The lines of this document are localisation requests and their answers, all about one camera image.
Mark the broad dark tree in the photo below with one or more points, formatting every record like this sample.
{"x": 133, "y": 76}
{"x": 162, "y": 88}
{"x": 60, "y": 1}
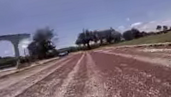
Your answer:
{"x": 86, "y": 37}

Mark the vehicle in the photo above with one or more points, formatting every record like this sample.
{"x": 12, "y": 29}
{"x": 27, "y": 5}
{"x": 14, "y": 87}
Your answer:
{"x": 62, "y": 54}

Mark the building with dark roof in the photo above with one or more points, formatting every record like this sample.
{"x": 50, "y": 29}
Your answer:
{"x": 105, "y": 34}

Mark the reddish gravel road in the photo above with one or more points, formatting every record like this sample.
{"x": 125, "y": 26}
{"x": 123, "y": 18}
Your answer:
{"x": 112, "y": 80}

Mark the dark leafy tree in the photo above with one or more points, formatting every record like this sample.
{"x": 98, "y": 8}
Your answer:
{"x": 42, "y": 41}

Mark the dark bush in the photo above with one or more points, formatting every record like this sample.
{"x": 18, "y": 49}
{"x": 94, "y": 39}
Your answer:
{"x": 131, "y": 34}

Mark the pale concrete kerb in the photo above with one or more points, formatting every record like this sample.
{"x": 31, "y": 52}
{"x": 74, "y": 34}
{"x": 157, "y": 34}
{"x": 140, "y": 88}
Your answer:
{"x": 16, "y": 71}

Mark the green grass field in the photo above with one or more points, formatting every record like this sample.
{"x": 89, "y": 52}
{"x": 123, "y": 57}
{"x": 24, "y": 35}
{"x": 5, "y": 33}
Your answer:
{"x": 166, "y": 37}

